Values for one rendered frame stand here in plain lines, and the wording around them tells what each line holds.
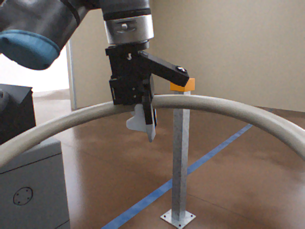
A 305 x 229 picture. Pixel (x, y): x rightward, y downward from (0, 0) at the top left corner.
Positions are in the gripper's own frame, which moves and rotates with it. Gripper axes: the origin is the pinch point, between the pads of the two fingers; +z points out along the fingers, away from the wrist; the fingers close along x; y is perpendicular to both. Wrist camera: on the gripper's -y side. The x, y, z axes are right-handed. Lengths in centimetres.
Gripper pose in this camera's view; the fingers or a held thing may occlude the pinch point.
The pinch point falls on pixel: (154, 131)
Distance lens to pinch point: 54.0
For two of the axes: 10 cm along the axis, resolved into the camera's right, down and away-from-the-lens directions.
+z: 1.2, 9.0, 4.2
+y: -9.9, 0.8, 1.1
